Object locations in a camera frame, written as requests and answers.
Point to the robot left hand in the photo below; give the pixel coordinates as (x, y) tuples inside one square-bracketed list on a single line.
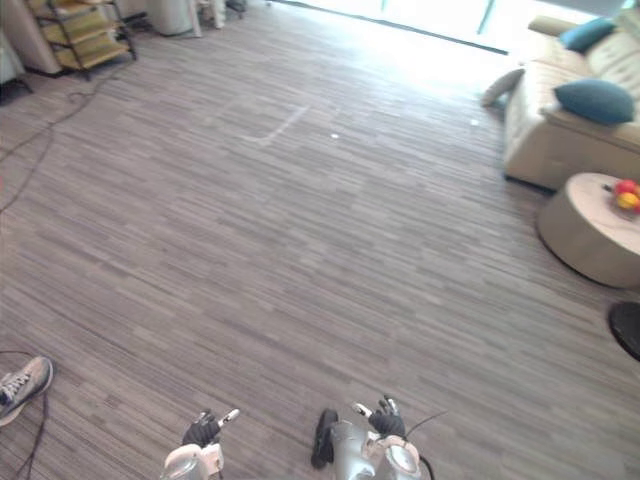
[(202, 431)]

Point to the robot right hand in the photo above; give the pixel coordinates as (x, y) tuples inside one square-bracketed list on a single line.
[(386, 424)]

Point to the robot right silver arm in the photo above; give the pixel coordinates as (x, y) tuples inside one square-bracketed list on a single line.
[(397, 457)]

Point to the robot left silver arm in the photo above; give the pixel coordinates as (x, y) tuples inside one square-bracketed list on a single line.
[(192, 461)]

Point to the robot dark foot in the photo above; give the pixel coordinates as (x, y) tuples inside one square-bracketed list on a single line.
[(324, 442)]

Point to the person's grey sneaker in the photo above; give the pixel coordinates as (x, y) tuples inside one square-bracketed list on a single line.
[(21, 386)]

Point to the black round base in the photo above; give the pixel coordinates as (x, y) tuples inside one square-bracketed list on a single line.
[(626, 327)]

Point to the round beige coffee table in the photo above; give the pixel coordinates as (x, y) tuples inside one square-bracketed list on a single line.
[(587, 230)]

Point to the bowl of fruit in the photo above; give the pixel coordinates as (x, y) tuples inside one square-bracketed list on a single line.
[(626, 196)]

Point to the beige leather sofa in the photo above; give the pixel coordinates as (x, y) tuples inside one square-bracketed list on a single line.
[(565, 115)]

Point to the large teal cushion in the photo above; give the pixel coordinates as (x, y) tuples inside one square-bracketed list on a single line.
[(595, 101)]

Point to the black metal shelf rack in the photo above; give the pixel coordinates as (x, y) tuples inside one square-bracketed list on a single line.
[(82, 35)]

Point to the small teal cushion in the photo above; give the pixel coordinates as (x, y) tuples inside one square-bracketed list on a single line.
[(586, 34)]

